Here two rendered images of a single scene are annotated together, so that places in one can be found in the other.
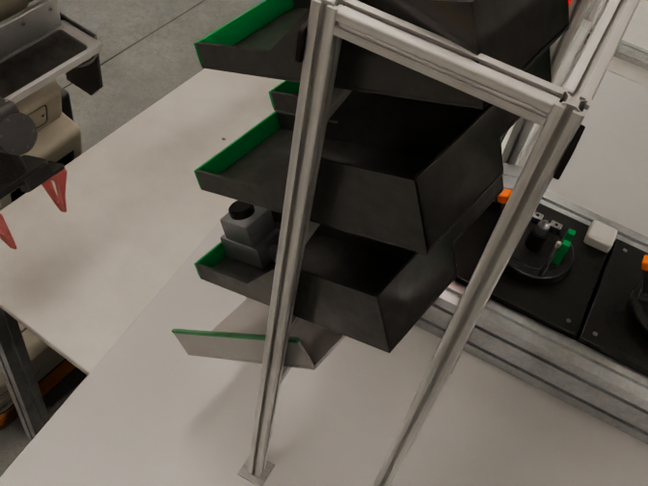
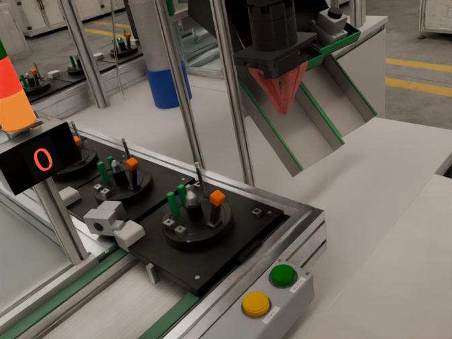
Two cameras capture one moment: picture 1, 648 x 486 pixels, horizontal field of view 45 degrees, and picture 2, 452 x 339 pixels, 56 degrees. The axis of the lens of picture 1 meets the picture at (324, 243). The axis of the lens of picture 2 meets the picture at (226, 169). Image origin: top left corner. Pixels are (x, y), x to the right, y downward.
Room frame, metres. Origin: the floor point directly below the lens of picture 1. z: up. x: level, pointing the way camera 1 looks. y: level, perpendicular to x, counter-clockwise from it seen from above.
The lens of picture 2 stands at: (1.49, 0.29, 1.48)
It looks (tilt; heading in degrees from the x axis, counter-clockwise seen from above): 31 degrees down; 210
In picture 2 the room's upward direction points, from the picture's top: 12 degrees counter-clockwise
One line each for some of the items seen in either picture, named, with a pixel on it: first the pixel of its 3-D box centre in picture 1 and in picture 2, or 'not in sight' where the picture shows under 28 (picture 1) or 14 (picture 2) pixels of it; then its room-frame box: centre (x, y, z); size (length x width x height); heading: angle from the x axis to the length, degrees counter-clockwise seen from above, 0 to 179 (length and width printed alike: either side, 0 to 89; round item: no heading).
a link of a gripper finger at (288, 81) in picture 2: not in sight; (284, 79); (0.96, 0.11, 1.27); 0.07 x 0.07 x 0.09; 70
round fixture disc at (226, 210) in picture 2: not in sight; (197, 220); (0.96, -0.10, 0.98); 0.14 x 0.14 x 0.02
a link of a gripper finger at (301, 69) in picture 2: not in sight; (274, 85); (0.99, 0.10, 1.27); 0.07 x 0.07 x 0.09; 70
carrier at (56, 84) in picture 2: not in sight; (31, 81); (0.26, -1.28, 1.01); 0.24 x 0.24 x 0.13; 71
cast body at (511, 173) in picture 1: (498, 184); (112, 216); (0.99, -0.28, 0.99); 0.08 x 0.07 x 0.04; 93
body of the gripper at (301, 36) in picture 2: not in sight; (273, 29); (0.97, 0.11, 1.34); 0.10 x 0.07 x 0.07; 160
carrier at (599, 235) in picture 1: (538, 235); (118, 174); (0.87, -0.35, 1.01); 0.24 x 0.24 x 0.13; 71
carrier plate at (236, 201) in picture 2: not in sight; (199, 228); (0.96, -0.10, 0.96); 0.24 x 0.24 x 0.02; 71
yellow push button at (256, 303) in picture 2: not in sight; (256, 305); (1.10, 0.07, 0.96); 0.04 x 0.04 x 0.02
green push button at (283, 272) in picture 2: not in sight; (282, 276); (1.04, 0.10, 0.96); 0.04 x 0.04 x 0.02
